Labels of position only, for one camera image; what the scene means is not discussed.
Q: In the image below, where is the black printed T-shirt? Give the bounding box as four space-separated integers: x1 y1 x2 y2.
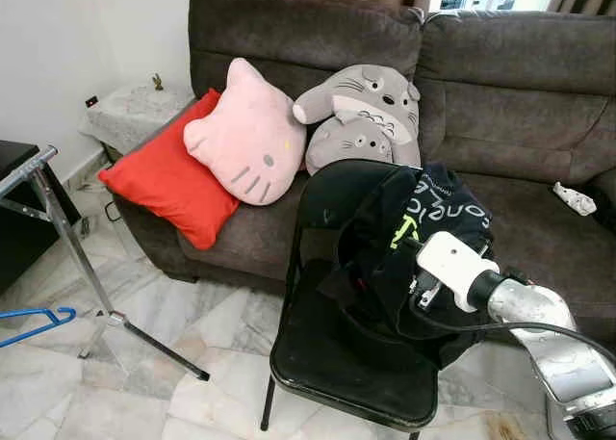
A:
318 161 497 369

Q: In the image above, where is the blue plastic hanger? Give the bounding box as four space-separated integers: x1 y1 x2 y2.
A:
0 305 78 349

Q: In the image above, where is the black folding chair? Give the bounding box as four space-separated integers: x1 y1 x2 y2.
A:
260 159 501 433

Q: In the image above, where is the small grey Totoro plush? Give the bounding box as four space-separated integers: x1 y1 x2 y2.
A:
305 117 396 176

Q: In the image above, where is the small white patterned cloth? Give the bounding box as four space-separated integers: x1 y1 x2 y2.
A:
552 182 598 217

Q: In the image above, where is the dark brown fabric sofa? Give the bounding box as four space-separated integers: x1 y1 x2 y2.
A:
114 0 616 345

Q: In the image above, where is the large grey Totoro plush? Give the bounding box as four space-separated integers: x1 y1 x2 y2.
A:
294 65 423 167

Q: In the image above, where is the pink cat face cushion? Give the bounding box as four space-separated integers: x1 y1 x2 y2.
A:
183 58 307 207

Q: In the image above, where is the red cushion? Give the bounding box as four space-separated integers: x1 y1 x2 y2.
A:
98 89 242 251

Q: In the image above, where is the side table lace cloth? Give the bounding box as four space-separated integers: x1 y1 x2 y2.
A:
79 82 198 157

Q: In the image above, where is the silver metal clothes rack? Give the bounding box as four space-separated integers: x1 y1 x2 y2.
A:
0 144 211 381

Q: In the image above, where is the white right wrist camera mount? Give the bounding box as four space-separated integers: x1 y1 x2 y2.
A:
416 231 501 313

